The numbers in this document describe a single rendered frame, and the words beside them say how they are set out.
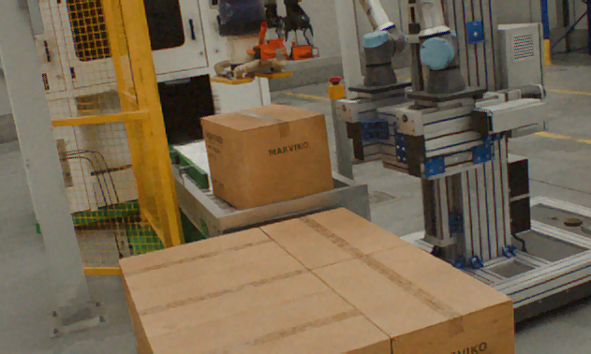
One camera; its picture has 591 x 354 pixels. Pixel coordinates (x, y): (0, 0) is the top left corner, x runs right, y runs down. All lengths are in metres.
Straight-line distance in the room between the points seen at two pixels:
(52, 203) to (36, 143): 0.31
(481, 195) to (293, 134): 0.86
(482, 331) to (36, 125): 2.31
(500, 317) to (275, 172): 1.33
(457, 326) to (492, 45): 1.43
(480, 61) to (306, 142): 0.82
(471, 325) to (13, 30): 2.44
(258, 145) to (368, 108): 0.51
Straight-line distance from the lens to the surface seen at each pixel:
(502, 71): 3.08
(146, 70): 3.59
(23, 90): 3.50
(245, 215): 2.99
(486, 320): 2.07
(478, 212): 3.12
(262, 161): 3.02
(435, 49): 2.55
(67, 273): 3.68
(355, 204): 3.17
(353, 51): 6.18
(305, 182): 3.11
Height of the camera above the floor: 1.44
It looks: 14 degrees down
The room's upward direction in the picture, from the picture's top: 8 degrees counter-clockwise
